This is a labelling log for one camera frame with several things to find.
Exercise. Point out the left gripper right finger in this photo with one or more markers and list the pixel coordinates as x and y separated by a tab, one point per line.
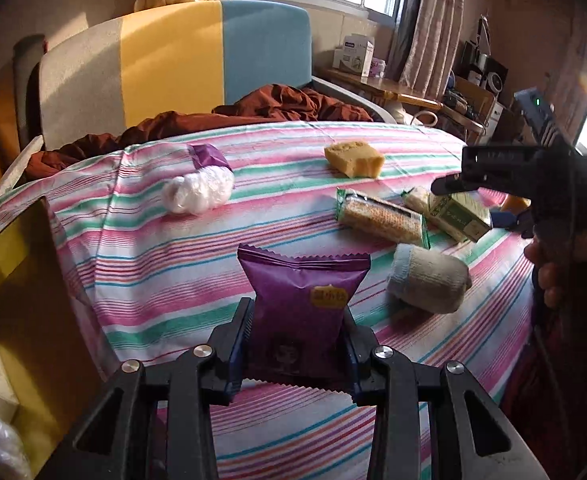
470	437

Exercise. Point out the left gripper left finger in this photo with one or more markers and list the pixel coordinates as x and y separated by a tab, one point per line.
114	439

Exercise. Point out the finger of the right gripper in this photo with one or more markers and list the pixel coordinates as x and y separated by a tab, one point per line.
452	184

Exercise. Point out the green white small box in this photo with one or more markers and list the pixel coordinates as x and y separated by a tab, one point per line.
460	215

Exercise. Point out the brown snack bar packet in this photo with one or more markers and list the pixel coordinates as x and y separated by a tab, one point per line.
381	218

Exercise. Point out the small tan sponge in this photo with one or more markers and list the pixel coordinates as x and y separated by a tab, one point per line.
355	159

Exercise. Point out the beige sock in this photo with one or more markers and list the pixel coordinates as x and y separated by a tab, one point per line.
428	280

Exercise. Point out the purple snack packet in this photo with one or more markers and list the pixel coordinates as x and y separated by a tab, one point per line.
206	155
297	334

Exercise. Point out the white plastic bag ball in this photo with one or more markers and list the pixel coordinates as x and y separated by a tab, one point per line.
196	193

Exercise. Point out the green rice cracker packet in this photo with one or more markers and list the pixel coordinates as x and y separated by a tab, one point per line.
418	199

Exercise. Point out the person right hand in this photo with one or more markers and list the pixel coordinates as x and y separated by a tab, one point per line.
554	273

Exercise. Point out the orange sponge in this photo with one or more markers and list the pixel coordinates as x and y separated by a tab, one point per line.
515	204

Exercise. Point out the wooden side table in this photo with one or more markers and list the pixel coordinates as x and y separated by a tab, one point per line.
387	90

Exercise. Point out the right side curtain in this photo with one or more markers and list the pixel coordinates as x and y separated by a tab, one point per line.
424	44

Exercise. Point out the white product box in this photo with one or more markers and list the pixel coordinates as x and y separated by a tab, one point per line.
354	56

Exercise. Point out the gold metal tin box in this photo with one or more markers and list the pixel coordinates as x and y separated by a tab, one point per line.
42	348

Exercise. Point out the striped bedspread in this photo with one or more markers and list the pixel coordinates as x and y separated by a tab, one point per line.
159	283

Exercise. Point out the rust brown blanket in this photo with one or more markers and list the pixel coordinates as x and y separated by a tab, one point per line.
270	103

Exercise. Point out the black foam roll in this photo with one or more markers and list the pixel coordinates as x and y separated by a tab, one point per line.
27	54

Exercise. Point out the white bed rail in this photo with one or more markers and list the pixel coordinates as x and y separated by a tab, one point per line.
16	170

